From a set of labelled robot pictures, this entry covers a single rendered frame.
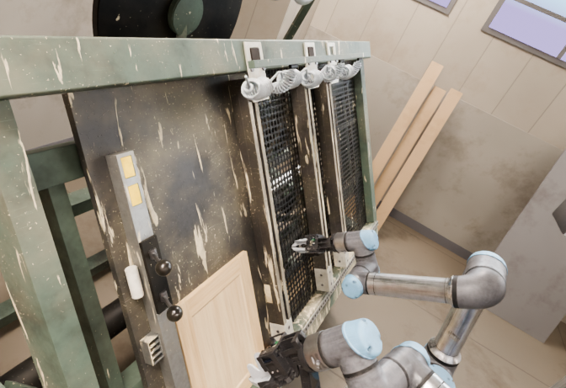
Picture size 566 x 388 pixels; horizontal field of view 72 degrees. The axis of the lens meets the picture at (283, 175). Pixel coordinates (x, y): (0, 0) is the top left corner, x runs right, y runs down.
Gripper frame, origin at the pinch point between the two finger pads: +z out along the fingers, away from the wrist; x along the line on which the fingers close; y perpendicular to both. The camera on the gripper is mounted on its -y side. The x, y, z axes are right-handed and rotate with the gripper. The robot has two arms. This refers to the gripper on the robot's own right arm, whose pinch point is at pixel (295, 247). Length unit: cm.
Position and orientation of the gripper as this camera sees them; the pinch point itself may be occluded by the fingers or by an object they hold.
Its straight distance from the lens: 162.8
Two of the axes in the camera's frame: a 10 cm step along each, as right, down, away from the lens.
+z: -8.4, 1.7, 5.2
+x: 0.4, 9.7, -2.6
